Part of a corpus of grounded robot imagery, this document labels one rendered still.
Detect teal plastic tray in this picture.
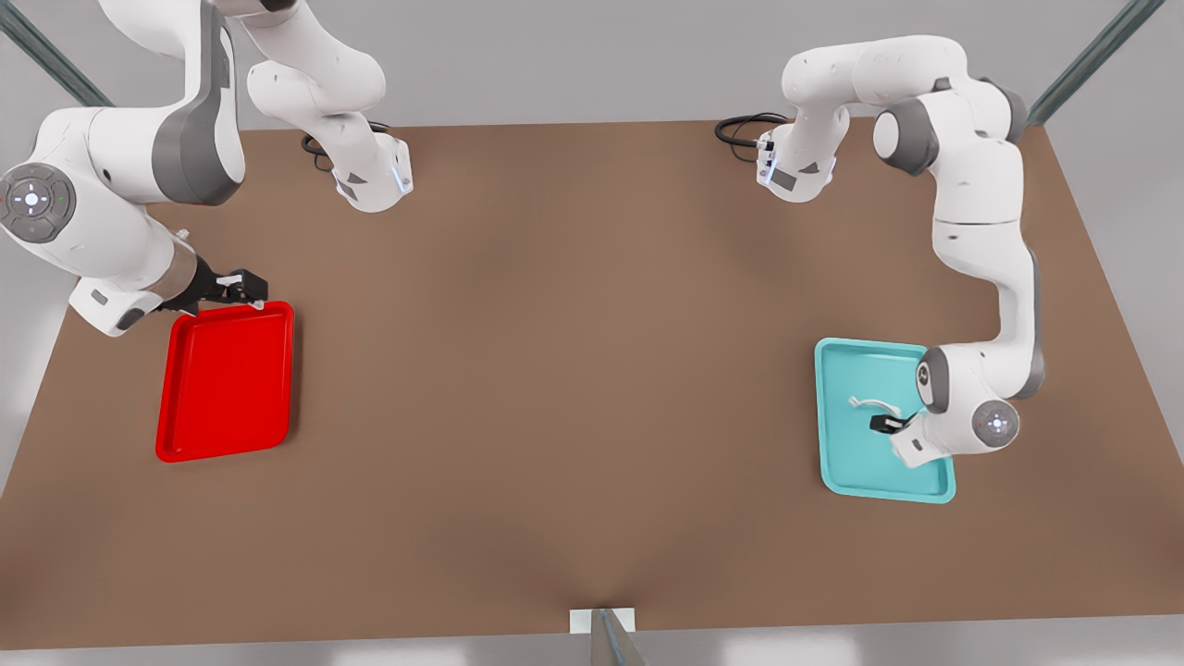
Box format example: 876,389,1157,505
815,338,957,504

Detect red plastic tray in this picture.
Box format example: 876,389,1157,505
155,301,296,463

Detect black cable loop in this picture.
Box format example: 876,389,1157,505
302,121,392,173
715,113,790,162

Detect silver frame post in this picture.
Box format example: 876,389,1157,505
570,608,648,666
1028,0,1166,127
0,5,114,108

